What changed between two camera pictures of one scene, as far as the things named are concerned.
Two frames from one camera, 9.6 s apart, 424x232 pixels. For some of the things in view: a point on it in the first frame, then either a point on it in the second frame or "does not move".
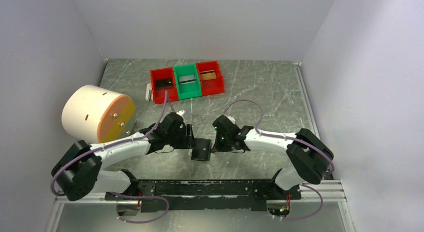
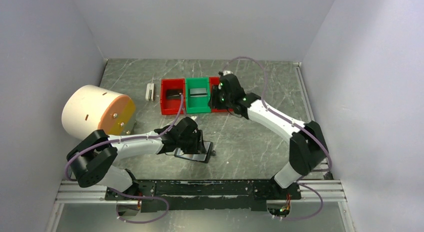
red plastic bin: [211, 80] -> [214, 80]
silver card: [187, 79] -> [198, 92]
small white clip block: [149, 93] does not move
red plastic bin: [163, 79] -> [171, 106]
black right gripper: [218, 147] -> [215, 92]
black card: [164, 83] -> [174, 93]
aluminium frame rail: [326, 191] does not move
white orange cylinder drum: [92, 114] does not move
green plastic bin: [187, 81] -> [197, 105]
